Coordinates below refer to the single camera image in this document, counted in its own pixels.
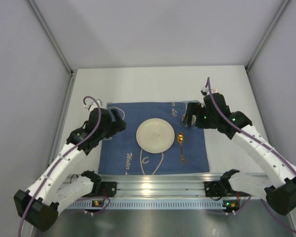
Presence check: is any speckled ceramic ramekin cup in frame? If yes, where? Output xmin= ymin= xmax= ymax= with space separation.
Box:
xmin=182 ymin=113 xmax=196 ymax=127

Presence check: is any blue embroidered cloth placemat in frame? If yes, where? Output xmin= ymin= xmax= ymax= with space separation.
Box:
xmin=98 ymin=102 xmax=210 ymax=175

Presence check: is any gold ornate-handle spoon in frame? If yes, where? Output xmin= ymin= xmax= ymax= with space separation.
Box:
xmin=177 ymin=132 xmax=185 ymax=164

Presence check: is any cream round plate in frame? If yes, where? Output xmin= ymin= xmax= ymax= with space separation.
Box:
xmin=136 ymin=118 xmax=175 ymax=154

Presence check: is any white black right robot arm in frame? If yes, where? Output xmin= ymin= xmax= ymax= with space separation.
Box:
xmin=183 ymin=93 xmax=296 ymax=215

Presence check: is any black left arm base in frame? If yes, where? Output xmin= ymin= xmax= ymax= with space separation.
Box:
xmin=86 ymin=182 xmax=117 ymax=198

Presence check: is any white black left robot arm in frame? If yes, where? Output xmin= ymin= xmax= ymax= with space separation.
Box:
xmin=13 ymin=107 xmax=126 ymax=232

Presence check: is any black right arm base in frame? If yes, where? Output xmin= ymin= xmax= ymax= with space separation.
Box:
xmin=204 ymin=180 xmax=236 ymax=199

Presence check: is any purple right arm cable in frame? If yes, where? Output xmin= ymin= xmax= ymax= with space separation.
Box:
xmin=206 ymin=77 xmax=296 ymax=235

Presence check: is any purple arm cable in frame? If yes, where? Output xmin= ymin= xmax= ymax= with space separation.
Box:
xmin=17 ymin=95 xmax=111 ymax=235
xmin=206 ymin=77 xmax=296 ymax=235

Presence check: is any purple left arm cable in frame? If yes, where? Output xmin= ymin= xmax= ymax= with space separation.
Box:
xmin=17 ymin=95 xmax=111 ymax=235

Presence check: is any aluminium mounting rail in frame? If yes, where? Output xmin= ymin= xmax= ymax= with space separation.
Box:
xmin=100 ymin=173 xmax=221 ymax=199

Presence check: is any grey slotted cable duct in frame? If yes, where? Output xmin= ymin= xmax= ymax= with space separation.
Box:
xmin=67 ymin=199 xmax=239 ymax=210

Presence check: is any aluminium frame post right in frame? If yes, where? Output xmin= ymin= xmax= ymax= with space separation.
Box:
xmin=245 ymin=0 xmax=292 ymax=73

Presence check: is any aluminium frame post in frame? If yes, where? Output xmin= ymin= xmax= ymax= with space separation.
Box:
xmin=245 ymin=0 xmax=292 ymax=73
xmin=25 ymin=0 xmax=74 ymax=76

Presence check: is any aluminium frame post left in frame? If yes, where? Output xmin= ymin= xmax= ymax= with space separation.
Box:
xmin=25 ymin=0 xmax=74 ymax=76

